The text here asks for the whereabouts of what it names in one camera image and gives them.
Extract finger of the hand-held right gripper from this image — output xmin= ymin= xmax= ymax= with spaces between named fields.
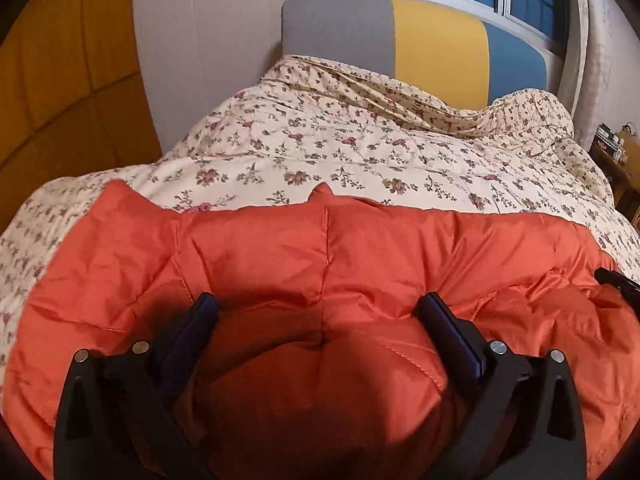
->
xmin=593 ymin=267 xmax=640 ymax=302

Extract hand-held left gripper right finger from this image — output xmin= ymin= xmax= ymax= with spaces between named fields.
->
xmin=416 ymin=292 xmax=587 ymax=480

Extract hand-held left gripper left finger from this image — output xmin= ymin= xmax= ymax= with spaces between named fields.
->
xmin=53 ymin=292 xmax=221 ymax=480

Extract orange puffer jacket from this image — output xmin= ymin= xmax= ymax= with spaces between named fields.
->
xmin=2 ymin=180 xmax=640 ymax=480

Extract wooden desk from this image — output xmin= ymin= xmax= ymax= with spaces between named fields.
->
xmin=590 ymin=130 xmax=640 ymax=212

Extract floral quilt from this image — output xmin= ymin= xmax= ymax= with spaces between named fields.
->
xmin=0 ymin=55 xmax=640 ymax=342

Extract floral curtain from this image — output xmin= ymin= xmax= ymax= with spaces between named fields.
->
xmin=582 ymin=0 xmax=640 ymax=152

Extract wooden wardrobe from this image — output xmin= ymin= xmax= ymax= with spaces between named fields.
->
xmin=0 ymin=0 xmax=164 ymax=234

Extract grey yellow blue headboard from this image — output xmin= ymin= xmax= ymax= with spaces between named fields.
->
xmin=281 ymin=0 xmax=548 ymax=111

